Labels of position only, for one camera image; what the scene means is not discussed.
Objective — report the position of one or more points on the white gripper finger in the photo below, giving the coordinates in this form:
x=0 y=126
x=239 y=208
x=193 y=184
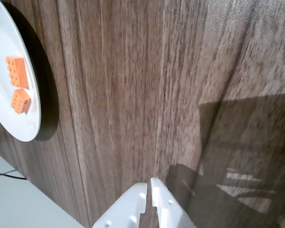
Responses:
x=167 y=209
x=126 y=206

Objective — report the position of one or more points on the orange lego brick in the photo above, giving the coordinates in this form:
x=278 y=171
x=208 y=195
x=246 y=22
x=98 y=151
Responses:
x=17 y=71
x=20 y=101

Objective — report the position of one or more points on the white round plate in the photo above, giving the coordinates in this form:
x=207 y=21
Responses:
x=4 y=114

